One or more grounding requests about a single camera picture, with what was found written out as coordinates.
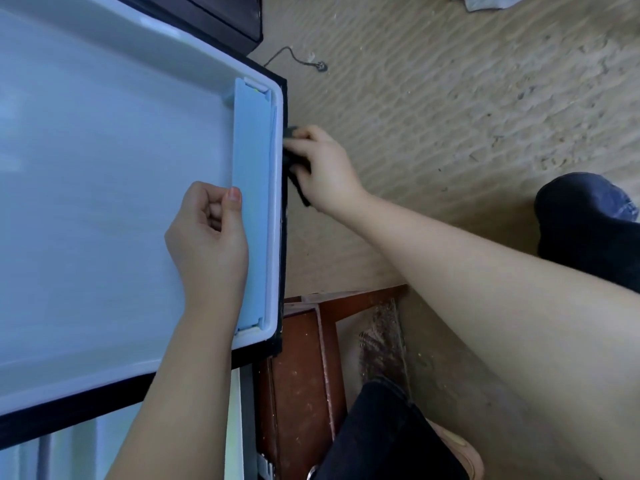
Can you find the person's right hand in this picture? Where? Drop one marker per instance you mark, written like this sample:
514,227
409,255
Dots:
325,175

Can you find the person's left hand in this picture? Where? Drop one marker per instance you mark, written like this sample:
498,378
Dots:
210,250

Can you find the dark grey cloth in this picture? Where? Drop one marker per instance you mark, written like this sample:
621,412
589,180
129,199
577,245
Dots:
296,180

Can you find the fridge door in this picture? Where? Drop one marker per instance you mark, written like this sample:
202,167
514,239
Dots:
100,195

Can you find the grey mini fridge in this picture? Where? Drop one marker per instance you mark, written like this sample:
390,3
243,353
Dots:
120,445

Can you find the person's left forearm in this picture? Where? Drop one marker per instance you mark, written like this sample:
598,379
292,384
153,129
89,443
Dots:
185,405

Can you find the person's dark trousers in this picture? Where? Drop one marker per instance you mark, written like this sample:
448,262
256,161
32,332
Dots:
590,225

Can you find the dark red wooden stand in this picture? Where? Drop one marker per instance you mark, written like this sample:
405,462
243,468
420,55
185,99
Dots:
300,385

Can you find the dark cabinet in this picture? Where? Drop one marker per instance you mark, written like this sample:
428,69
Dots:
220,15

